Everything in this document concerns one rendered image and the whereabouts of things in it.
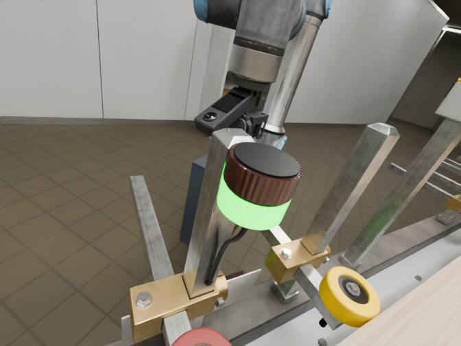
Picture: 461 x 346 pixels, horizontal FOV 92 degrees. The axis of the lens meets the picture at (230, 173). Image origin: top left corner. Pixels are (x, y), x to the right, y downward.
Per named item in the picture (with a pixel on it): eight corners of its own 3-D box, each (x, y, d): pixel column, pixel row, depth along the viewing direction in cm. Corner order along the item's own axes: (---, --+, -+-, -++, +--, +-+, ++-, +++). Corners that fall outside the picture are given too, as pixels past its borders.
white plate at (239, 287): (122, 345, 38) (121, 315, 33) (247, 294, 51) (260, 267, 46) (122, 349, 38) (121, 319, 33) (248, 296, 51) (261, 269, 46)
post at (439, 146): (337, 259, 67) (442, 116, 45) (346, 255, 70) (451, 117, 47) (349, 272, 64) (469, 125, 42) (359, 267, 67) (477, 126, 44)
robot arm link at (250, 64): (267, 53, 33) (219, 40, 38) (258, 87, 36) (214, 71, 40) (291, 59, 40) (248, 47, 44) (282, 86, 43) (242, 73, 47)
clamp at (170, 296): (128, 307, 33) (128, 287, 30) (212, 279, 39) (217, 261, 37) (134, 349, 29) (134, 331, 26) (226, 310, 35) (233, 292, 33)
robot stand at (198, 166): (179, 240, 147) (192, 161, 116) (199, 220, 167) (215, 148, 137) (210, 259, 139) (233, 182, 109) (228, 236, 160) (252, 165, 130)
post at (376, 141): (267, 299, 57) (369, 119, 33) (277, 294, 58) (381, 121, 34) (275, 313, 54) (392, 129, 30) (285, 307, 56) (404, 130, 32)
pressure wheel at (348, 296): (300, 340, 37) (333, 301, 31) (299, 294, 43) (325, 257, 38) (349, 359, 36) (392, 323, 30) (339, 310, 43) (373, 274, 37)
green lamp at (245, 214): (206, 187, 20) (210, 167, 19) (258, 182, 23) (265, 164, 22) (237, 237, 16) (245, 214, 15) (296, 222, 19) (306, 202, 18)
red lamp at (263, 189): (211, 164, 19) (216, 141, 18) (265, 161, 22) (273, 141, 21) (246, 211, 15) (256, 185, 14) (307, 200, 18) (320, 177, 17)
